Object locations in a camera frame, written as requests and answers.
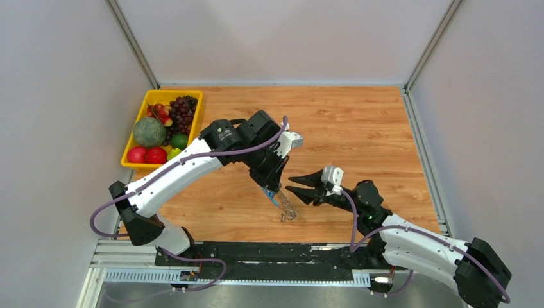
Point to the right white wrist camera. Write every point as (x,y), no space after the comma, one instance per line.
(331,178)

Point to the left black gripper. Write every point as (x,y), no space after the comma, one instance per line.
(272,179)

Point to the green melon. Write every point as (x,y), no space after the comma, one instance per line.
(149,132)

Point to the small red fruits cluster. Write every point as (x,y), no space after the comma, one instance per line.
(161,112)

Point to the red apple left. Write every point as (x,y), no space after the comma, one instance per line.
(137,155)

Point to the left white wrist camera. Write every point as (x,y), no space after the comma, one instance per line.
(288,141)

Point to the aluminium frame rail front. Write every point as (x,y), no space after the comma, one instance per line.
(122,254)

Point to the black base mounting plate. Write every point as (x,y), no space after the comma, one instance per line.
(278,261)

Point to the red apple right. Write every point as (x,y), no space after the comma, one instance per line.
(156,155)

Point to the dark purple grape bunch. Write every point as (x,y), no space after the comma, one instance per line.
(180,116)

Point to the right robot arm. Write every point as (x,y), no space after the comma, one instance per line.
(472,269)

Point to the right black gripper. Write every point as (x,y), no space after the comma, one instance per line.
(308,195)

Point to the red apple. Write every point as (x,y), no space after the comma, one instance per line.
(156,155)
(137,155)

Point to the green lime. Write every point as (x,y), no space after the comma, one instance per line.
(179,141)

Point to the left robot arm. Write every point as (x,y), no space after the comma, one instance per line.
(259,142)

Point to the silver crescent key organizer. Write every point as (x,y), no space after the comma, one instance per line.
(288,211)

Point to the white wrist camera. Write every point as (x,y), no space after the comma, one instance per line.
(288,141)
(331,178)

